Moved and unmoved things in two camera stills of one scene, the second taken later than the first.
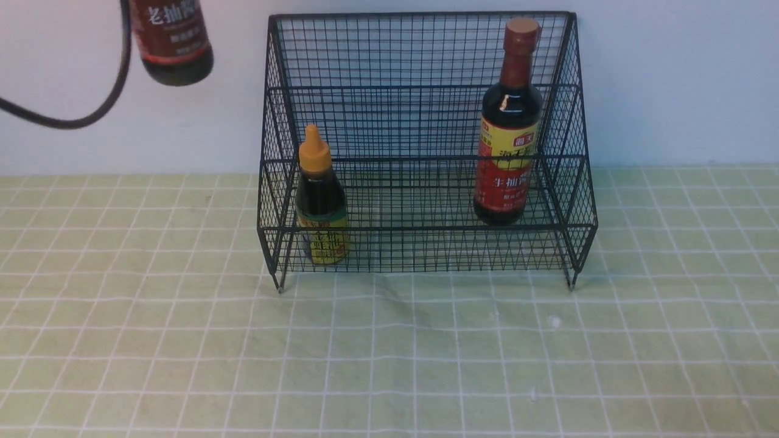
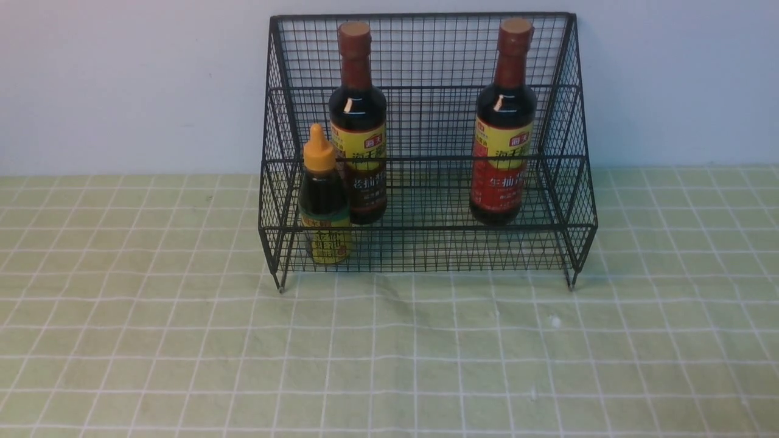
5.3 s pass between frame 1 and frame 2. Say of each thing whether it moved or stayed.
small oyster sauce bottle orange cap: stayed
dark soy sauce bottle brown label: moved
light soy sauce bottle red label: stayed
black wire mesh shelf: stayed
